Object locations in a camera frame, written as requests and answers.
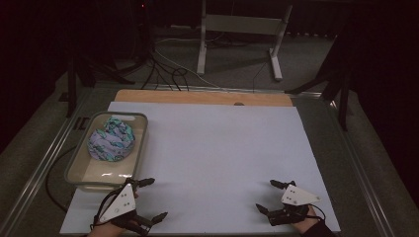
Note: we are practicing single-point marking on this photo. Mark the white metal stand frame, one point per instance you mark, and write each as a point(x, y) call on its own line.
point(243, 24)

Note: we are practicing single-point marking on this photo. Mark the black tripod stand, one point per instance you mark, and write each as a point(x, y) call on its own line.
point(339, 82)
point(79, 75)

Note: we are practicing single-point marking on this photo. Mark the clear plastic bin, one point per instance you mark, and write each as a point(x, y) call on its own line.
point(99, 174)

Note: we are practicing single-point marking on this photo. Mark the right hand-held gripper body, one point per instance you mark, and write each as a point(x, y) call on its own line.
point(296, 197)

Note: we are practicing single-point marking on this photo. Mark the person's left hand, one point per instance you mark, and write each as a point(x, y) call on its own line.
point(108, 231)

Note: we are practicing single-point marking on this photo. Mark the white table mat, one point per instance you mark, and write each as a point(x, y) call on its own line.
point(214, 158)

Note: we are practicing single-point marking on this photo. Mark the purple teal patterned cloth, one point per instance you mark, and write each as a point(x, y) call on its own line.
point(112, 141)

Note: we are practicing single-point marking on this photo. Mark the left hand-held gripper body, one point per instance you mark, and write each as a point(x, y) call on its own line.
point(120, 204)

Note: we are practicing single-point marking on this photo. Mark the aluminium frame rail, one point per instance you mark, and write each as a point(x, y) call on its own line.
point(42, 164)
point(359, 164)

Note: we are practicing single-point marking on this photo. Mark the person's right hand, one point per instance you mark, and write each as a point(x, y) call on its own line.
point(306, 225)

